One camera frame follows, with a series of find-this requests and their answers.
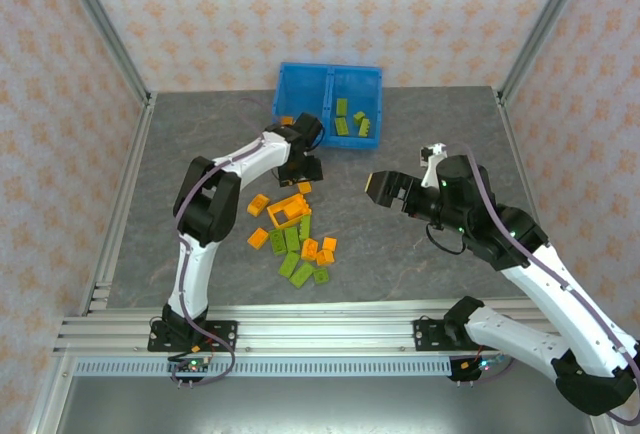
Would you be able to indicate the grey metal panel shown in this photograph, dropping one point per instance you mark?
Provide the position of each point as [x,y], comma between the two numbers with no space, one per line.
[325,409]

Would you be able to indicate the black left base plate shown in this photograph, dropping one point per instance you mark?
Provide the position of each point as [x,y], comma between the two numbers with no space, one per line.
[225,334]

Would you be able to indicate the aluminium cross beam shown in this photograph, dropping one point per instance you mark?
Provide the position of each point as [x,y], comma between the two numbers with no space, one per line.
[325,329]

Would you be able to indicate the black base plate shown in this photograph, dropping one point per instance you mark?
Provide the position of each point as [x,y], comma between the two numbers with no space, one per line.
[225,334]
[425,334]

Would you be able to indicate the green lego brick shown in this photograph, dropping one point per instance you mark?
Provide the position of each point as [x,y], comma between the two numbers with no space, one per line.
[342,106]
[301,274]
[359,116]
[276,242]
[291,238]
[321,275]
[289,263]
[366,127]
[342,125]
[305,227]

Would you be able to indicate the orange lego brick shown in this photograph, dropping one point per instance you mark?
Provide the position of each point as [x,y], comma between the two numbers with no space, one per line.
[304,187]
[258,238]
[258,204]
[324,257]
[329,243]
[299,209]
[287,120]
[309,248]

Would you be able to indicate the aluminium lower frame post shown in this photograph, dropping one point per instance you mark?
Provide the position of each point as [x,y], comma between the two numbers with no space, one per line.
[50,399]
[605,426]

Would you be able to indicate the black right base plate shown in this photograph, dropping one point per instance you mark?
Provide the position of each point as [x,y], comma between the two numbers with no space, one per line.
[425,334]

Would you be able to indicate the aluminium frame post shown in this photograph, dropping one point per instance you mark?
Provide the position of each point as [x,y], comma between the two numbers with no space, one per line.
[605,426]
[108,29]
[542,29]
[50,399]

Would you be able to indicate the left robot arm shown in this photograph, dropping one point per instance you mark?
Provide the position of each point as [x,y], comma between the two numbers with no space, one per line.
[192,274]

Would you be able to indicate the aluminium table side rail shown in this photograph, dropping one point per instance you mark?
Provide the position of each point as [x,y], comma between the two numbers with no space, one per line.
[512,134]
[140,134]

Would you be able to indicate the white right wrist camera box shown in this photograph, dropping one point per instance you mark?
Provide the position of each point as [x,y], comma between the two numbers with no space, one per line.
[436,151]

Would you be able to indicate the blue plastic bin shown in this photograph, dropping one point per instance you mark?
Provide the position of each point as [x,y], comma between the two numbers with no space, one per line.
[357,89]
[300,89]

